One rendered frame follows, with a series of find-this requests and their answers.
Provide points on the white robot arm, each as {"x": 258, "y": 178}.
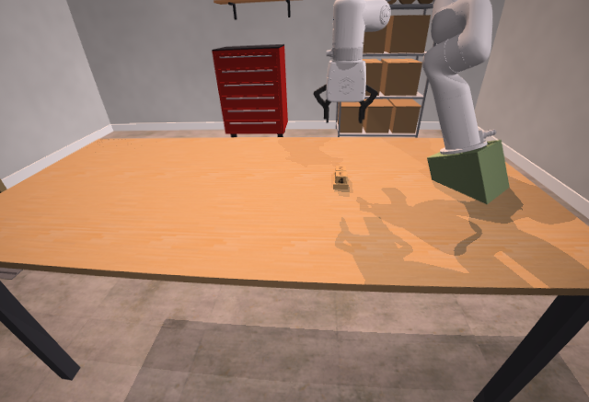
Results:
{"x": 441, "y": 63}

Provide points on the wooden tray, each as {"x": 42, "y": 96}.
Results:
{"x": 339, "y": 186}

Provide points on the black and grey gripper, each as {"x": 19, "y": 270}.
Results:
{"x": 345, "y": 81}

